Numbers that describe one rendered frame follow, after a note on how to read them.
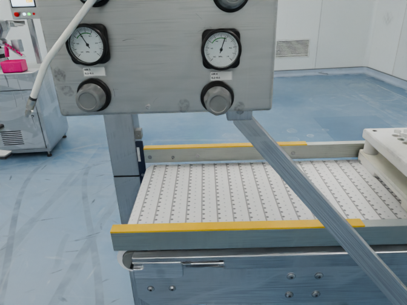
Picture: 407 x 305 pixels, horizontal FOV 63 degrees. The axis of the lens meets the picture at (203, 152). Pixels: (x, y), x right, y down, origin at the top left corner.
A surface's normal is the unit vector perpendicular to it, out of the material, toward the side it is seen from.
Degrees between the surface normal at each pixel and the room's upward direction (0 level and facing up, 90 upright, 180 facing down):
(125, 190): 90
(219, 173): 0
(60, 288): 0
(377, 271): 87
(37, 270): 0
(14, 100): 90
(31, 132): 87
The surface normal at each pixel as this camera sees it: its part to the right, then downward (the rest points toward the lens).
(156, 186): -0.03, -0.91
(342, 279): 0.00, 0.42
